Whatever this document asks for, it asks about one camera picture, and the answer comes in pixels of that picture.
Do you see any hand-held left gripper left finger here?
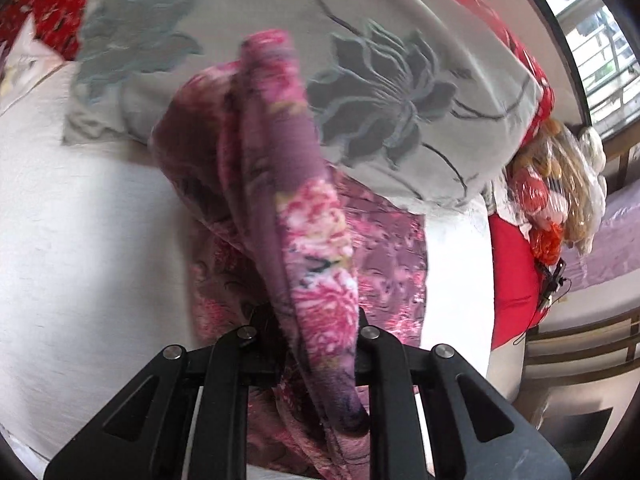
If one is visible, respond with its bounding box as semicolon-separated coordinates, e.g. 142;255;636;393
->
44;306;287;480

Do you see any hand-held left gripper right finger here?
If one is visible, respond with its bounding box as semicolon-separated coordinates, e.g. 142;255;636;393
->
352;307;573;480

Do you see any purple floral shirt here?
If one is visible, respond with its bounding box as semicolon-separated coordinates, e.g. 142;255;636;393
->
149;29;431;480

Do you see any red cloth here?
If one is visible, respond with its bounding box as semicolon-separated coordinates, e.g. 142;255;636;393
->
487;212;548;351

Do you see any white quilted bedspread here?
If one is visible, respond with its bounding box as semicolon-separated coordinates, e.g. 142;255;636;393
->
0;55;493;480

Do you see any plastic-wrapped plush toy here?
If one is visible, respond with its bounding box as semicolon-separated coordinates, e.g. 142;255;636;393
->
502;117;608;266

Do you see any purple mattress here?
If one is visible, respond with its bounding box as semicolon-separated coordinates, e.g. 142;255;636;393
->
550;180;640;321

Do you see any grey floral pillow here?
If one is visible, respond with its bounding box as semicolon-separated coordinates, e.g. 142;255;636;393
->
62;0;543;211

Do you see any white printed cloth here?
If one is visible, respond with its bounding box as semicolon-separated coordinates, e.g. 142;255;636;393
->
0;12;66;111

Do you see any window with grille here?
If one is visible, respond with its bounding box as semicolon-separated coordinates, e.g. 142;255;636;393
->
515;0;640;136

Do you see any black clip with cable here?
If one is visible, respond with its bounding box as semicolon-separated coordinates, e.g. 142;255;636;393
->
534;257;572;312

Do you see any wooden bed frame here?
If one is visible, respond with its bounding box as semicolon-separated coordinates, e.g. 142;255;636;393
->
515;140;640;411

